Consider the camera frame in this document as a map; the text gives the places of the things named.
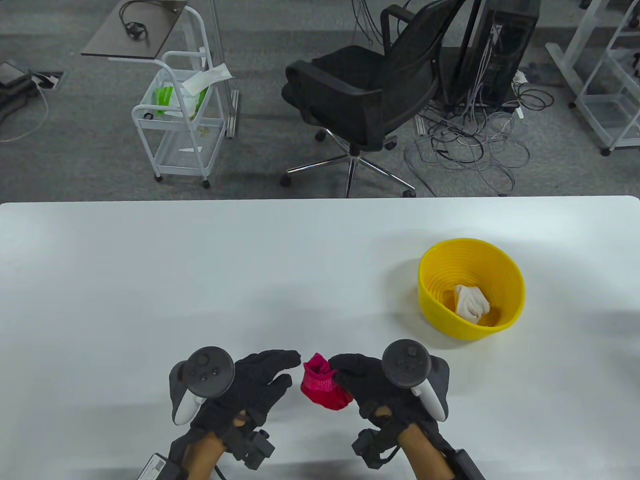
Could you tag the person's right hand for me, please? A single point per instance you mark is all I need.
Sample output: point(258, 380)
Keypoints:
point(365, 385)

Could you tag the person's left hand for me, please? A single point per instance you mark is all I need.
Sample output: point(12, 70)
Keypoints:
point(250, 390)

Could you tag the person's left forearm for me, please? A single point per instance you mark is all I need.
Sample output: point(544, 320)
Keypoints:
point(202, 455)

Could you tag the person's right forearm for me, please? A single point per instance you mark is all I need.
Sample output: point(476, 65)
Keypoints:
point(427, 450)

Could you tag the yellow ribbed basket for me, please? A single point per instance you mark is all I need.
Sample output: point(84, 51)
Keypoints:
point(445, 270)

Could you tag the white rolling cart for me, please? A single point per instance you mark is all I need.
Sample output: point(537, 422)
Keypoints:
point(175, 160)

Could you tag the black office chair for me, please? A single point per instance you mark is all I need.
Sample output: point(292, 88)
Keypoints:
point(350, 85)

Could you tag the green packet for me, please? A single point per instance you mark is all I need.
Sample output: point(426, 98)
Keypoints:
point(164, 97)

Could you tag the white paper sheet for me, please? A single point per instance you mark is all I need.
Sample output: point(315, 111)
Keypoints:
point(210, 77)

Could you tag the white power strip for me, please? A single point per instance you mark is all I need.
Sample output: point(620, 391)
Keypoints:
point(520, 77)

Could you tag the white metal rack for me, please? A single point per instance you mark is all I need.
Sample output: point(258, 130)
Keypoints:
point(592, 122)

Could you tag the floor outlet box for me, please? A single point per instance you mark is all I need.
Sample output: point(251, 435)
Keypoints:
point(47, 80)

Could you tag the black computer tower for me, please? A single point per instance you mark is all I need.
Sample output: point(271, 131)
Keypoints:
point(515, 45)

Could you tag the grey side table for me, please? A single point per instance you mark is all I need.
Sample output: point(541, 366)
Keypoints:
point(115, 42)

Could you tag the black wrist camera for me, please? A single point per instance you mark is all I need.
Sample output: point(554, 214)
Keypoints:
point(255, 447)
point(372, 447)

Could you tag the white desk leg frame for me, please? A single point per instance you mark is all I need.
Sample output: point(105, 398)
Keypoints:
point(562, 65)

